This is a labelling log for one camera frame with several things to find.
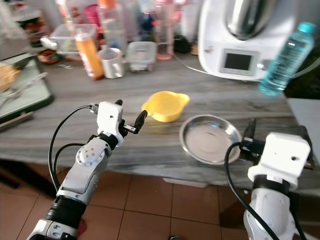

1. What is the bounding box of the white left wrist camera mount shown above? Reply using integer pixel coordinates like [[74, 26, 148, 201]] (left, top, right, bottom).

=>
[[96, 101, 125, 137]]

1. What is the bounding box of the bread slice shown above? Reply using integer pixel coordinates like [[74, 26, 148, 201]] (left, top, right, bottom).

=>
[[0, 64, 20, 92]]

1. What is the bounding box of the large clear plastic container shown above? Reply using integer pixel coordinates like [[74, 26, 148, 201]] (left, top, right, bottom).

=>
[[50, 24, 81, 55]]

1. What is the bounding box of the white kitchen cooking machine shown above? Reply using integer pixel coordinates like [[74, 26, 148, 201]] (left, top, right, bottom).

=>
[[198, 0, 306, 81]]

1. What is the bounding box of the yellow plastic bowl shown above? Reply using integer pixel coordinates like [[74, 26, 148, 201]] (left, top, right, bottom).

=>
[[141, 90, 190, 123]]

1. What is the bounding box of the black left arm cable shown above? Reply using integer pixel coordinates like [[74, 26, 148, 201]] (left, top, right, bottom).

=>
[[53, 142, 87, 191], [48, 104, 100, 193]]

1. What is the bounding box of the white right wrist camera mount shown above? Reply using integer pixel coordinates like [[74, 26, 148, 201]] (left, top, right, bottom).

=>
[[247, 132, 312, 187]]

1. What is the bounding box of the small clear lidded container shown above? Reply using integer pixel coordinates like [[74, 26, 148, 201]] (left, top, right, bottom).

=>
[[126, 41, 157, 73]]

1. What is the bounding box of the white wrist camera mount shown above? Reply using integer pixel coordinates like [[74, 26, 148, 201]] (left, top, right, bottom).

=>
[[247, 132, 312, 187], [96, 101, 125, 137]]

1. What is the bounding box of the tall clear jar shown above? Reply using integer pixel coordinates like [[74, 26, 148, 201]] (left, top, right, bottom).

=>
[[99, 0, 127, 51]]

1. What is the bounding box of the round steel plate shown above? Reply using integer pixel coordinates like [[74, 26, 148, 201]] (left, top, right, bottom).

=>
[[179, 114, 243, 166]]

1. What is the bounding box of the green serving tray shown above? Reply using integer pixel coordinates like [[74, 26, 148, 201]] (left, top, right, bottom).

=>
[[0, 52, 55, 132]]

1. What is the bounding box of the dark wooden table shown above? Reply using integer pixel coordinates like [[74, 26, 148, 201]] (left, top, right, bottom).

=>
[[0, 40, 320, 198]]

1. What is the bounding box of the red cloth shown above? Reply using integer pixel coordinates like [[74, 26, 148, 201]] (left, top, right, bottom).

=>
[[77, 217, 87, 238]]

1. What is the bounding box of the orange bottle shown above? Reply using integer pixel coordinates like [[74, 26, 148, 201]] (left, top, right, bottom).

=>
[[75, 25, 105, 82]]

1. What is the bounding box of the blue plastic water bottle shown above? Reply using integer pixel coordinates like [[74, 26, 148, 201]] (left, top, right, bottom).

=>
[[259, 21, 317, 97]]

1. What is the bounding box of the black handled knife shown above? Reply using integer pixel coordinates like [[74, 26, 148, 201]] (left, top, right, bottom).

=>
[[12, 55, 37, 70]]

